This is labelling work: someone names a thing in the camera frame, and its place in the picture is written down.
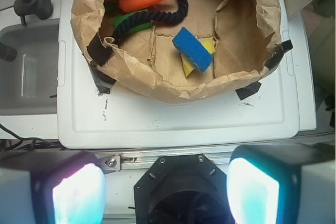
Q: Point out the brown paper bag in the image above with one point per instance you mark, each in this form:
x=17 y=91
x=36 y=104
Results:
x=178 y=51

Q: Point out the aluminium rail with bracket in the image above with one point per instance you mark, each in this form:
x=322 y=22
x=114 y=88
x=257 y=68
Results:
x=126 y=159

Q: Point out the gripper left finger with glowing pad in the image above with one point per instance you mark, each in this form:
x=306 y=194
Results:
x=52 y=187

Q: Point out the black faucet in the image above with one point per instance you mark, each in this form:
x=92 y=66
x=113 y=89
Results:
x=42 y=9

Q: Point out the black tape piece left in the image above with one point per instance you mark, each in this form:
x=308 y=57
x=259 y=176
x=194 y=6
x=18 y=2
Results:
x=103 y=82

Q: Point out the blue sponge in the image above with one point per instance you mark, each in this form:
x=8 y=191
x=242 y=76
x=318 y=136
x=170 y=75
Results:
x=196 y=54

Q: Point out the black tape piece right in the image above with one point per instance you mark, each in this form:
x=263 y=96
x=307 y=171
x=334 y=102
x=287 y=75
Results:
x=248 y=90

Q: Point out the green block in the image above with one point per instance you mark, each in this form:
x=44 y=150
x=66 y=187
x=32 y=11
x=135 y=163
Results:
x=119 y=19

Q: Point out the yellow sponge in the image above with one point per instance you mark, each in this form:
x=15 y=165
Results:
x=208 y=44

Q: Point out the black octagonal mount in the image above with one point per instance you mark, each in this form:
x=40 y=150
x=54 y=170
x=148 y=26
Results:
x=182 y=189

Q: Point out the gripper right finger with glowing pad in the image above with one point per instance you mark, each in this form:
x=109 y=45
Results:
x=282 y=183

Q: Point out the white plastic bin lid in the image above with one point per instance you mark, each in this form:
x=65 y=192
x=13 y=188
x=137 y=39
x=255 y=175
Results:
x=90 y=120

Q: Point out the grey sink basin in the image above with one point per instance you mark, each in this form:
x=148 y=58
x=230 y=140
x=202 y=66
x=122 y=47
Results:
x=29 y=83

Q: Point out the black tape piece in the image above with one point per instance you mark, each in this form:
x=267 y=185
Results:
x=103 y=82
x=248 y=90

